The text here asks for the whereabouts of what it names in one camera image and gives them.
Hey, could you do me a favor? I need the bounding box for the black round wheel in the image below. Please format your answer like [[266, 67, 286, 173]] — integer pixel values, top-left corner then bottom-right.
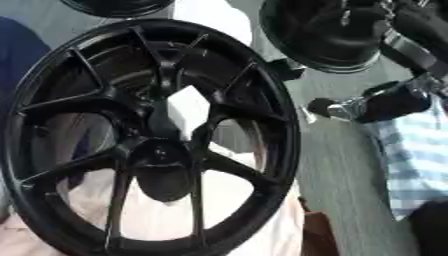
[[57, 0, 177, 19], [257, 0, 406, 75]]

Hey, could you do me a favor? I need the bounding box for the brown chair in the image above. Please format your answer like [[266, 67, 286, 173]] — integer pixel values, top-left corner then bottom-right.
[[297, 197, 342, 256]]

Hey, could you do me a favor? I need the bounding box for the black spoked wheel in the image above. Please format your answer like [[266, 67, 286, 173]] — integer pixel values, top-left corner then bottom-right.
[[0, 18, 303, 256]]

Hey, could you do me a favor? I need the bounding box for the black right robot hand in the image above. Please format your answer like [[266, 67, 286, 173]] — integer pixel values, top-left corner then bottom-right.
[[306, 80, 436, 125]]

